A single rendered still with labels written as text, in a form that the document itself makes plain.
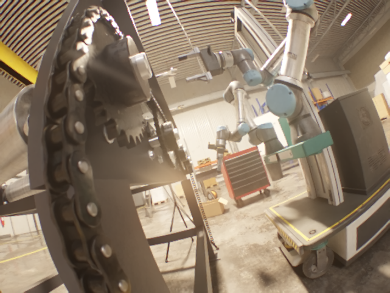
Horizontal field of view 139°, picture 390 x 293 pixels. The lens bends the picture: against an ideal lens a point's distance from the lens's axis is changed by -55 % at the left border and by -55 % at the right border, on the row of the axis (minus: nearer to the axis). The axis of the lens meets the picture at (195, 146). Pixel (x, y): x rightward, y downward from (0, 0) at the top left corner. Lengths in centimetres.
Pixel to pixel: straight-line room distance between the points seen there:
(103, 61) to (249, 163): 281
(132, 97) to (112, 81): 3
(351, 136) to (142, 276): 93
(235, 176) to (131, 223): 267
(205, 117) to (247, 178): 908
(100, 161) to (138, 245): 10
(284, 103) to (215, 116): 1111
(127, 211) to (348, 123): 92
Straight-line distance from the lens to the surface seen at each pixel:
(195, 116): 1158
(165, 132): 42
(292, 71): 61
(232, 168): 280
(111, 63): 16
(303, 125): 70
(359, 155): 94
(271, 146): 115
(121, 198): 16
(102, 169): 19
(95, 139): 20
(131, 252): 15
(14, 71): 780
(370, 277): 97
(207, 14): 976
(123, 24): 51
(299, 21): 68
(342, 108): 92
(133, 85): 16
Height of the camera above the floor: 72
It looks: 11 degrees up
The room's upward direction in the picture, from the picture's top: 18 degrees counter-clockwise
